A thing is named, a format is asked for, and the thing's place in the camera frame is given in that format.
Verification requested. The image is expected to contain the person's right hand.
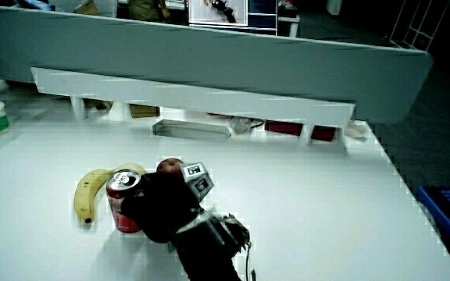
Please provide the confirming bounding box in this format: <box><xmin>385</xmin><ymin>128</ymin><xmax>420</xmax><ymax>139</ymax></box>
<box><xmin>120</xmin><ymin>161</ymin><xmax>215</xmax><ymax>244</ymax></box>

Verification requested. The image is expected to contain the red cola can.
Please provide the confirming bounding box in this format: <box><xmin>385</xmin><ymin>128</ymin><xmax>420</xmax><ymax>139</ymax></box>
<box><xmin>105</xmin><ymin>168</ymin><xmax>145</xmax><ymax>234</ymax></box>

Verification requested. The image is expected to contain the red apple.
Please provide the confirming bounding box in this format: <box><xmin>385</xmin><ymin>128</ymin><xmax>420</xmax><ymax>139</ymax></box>
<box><xmin>155</xmin><ymin>157</ymin><xmax>185</xmax><ymax>176</ymax></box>

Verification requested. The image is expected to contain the yellow banana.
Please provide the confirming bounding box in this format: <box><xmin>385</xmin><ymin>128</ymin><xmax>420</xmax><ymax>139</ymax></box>
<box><xmin>73</xmin><ymin>162</ymin><xmax>148</xmax><ymax>226</ymax></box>

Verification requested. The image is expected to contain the grey metal tray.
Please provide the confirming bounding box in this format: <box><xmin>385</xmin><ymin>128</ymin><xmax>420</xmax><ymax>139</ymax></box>
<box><xmin>152</xmin><ymin>119</ymin><xmax>232</xmax><ymax>142</ymax></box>

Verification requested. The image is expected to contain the brown cardboard box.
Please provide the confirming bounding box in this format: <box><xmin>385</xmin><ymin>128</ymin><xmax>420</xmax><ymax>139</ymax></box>
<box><xmin>129</xmin><ymin>103</ymin><xmax>161</xmax><ymax>119</ymax></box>

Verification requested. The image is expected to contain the clear glass jar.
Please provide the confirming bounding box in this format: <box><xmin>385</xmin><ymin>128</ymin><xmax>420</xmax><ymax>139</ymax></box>
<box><xmin>230</xmin><ymin>116</ymin><xmax>252</xmax><ymax>135</ymax></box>

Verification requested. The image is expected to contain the white desk shelf riser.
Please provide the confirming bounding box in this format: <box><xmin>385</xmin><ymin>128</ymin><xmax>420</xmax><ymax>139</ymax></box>
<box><xmin>30</xmin><ymin>66</ymin><xmax>356</xmax><ymax>154</ymax></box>

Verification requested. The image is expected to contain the large dark red box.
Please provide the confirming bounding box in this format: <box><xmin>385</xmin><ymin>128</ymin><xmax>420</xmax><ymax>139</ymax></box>
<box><xmin>264</xmin><ymin>119</ymin><xmax>304</xmax><ymax>137</ymax></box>

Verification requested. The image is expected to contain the grey desk partition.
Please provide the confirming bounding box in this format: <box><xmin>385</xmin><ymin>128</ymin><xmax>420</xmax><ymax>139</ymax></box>
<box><xmin>0</xmin><ymin>4</ymin><xmax>434</xmax><ymax>125</ymax></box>

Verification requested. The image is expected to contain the small dark red box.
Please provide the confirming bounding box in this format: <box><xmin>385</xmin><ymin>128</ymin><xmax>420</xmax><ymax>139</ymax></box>
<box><xmin>310</xmin><ymin>125</ymin><xmax>337</xmax><ymax>143</ymax></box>

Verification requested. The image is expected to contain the computer monitor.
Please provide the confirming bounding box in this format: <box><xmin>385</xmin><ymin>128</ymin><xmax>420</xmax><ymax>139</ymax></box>
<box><xmin>187</xmin><ymin>0</ymin><xmax>278</xmax><ymax>36</ymax></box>

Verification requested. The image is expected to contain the crumpled white paper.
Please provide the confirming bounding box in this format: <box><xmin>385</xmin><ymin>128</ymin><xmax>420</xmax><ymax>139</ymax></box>
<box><xmin>345</xmin><ymin>119</ymin><xmax>369</xmax><ymax>141</ymax></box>

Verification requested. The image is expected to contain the white wire rack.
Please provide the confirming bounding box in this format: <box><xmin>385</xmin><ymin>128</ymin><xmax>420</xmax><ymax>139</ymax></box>
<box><xmin>388</xmin><ymin>0</ymin><xmax>450</xmax><ymax>52</ymax></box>

